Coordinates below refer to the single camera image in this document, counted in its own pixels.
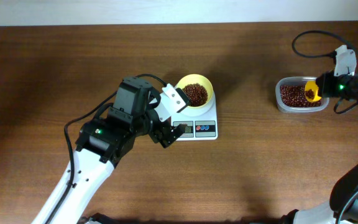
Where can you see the clear plastic container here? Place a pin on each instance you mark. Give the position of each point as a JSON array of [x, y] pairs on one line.
[[295, 81]]

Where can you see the yellow plastic bowl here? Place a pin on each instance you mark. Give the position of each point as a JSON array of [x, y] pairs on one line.
[[196, 78]]

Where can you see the white digital kitchen scale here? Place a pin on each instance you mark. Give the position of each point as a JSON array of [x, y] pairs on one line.
[[202, 123]]

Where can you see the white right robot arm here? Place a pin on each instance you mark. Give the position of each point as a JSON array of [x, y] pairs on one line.
[[342, 206]]

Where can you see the yellow plastic measuring scoop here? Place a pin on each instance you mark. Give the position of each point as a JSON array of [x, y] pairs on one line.
[[311, 91]]

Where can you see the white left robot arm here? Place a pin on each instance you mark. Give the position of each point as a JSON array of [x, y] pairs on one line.
[[93, 157]]

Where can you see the red beans in bowl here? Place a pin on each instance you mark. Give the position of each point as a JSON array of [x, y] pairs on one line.
[[197, 94]]

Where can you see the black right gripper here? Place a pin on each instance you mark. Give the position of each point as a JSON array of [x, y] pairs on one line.
[[325, 81]]

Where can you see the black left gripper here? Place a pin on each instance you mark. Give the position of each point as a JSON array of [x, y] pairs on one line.
[[159, 135]]

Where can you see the red adzuki beans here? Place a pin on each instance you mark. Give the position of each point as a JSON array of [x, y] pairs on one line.
[[294, 96]]

